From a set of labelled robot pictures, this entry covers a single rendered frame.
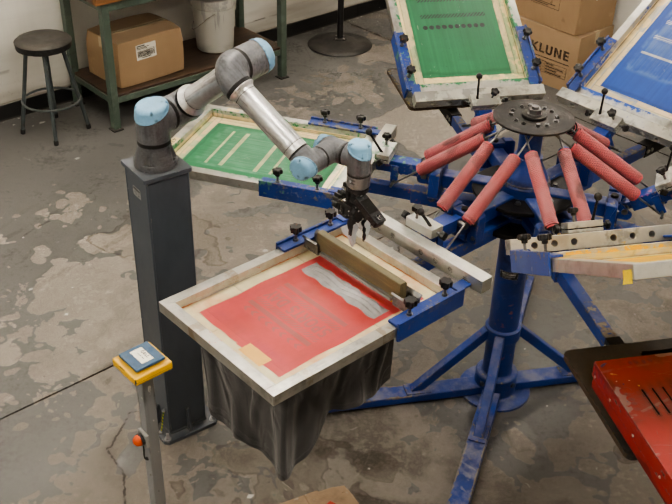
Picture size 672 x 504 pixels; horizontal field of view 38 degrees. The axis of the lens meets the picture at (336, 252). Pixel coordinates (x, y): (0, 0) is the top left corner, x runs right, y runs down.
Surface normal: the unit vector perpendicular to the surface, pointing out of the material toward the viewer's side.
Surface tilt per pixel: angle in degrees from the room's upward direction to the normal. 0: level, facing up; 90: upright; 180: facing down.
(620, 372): 0
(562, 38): 89
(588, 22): 91
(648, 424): 0
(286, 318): 0
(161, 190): 90
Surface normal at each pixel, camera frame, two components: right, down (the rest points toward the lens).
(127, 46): 0.64, 0.40
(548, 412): 0.02, -0.83
